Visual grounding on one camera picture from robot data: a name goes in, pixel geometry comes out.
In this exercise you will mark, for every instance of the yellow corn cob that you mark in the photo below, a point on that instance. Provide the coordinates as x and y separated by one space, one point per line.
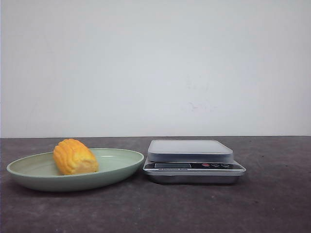
72 157

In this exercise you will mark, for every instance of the silver digital kitchen scale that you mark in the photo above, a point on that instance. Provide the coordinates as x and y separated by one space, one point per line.
191 161

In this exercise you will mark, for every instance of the green oval plate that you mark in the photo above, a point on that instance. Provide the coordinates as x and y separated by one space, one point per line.
39 171

